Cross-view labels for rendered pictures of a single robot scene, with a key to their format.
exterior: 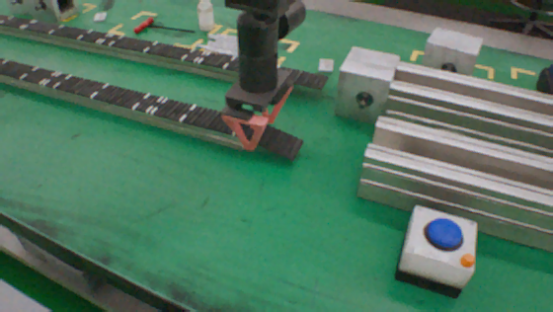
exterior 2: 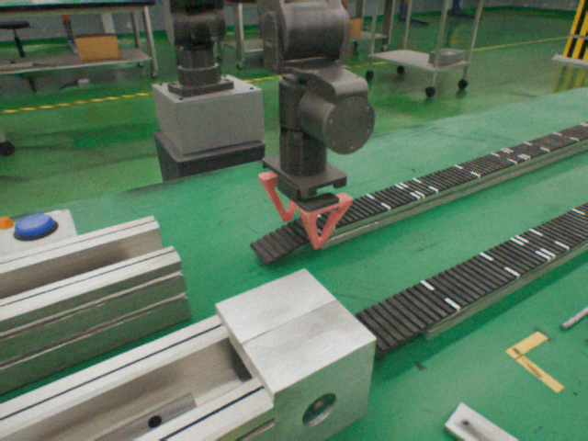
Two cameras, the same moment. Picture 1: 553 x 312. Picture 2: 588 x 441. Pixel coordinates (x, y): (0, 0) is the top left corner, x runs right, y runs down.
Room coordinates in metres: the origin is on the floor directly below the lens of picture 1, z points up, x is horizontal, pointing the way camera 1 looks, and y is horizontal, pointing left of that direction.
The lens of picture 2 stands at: (0.80, -0.38, 1.12)
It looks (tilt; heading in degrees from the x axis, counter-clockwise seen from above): 32 degrees down; 125
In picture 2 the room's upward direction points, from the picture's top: straight up
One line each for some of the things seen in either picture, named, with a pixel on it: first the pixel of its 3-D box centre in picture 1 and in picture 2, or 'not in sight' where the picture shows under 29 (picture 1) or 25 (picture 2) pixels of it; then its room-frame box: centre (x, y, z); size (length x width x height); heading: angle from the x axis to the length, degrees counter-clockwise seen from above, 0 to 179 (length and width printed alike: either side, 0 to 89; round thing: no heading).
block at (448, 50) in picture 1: (448, 62); not in sight; (0.75, -0.37, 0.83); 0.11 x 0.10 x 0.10; 149
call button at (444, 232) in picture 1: (443, 233); (35, 227); (0.30, -0.21, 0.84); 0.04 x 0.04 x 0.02
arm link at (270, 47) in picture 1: (260, 32); (306, 103); (0.54, 0.01, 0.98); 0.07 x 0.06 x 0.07; 151
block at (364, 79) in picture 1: (365, 88); (285, 350); (0.65, -0.18, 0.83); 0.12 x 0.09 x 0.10; 157
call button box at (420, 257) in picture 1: (436, 245); (44, 253); (0.31, -0.21, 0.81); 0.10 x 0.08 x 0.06; 157
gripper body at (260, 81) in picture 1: (258, 72); (303, 152); (0.54, 0.01, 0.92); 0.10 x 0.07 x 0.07; 157
